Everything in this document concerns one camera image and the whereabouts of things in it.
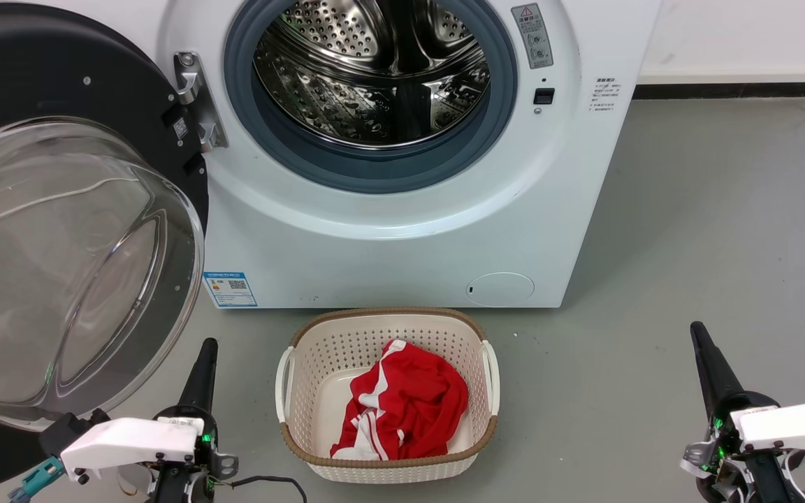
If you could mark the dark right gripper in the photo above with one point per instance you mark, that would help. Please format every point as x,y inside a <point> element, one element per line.
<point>759,475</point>

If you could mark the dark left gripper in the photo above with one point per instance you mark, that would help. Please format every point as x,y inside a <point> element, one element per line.
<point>179,489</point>

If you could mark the black round glass washer door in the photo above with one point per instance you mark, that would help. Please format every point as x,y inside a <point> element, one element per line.
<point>95,77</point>

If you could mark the white front-load washing machine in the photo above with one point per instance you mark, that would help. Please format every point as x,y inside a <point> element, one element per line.
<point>374,258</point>

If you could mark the silver door hinge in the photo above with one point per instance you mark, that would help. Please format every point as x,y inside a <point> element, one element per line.
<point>196,91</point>

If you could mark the blue white energy label sticker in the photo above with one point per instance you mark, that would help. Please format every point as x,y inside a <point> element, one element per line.
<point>230,289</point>

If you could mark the cream perforated laundry basket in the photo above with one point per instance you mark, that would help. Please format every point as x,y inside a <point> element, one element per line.
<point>346,340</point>

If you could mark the red white striped garment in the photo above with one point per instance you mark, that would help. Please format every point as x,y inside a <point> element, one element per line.
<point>409,402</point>

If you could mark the round white filter cover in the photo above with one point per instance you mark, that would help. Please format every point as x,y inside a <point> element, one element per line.
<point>500,289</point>

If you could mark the small printed text sticker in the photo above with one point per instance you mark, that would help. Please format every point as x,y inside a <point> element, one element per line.
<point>604,95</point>

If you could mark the grey warning sticker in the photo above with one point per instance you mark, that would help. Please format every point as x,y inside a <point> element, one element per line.
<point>532,35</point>

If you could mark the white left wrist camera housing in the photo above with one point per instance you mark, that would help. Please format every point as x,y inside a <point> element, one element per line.
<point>130,443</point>

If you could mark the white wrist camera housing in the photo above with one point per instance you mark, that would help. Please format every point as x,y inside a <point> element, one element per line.
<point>794,426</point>
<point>130,443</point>

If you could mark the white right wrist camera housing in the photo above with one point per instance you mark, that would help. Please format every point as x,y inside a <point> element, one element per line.
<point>794,426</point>

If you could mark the black left wrist camera block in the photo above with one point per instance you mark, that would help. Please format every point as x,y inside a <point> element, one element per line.
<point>67,429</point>

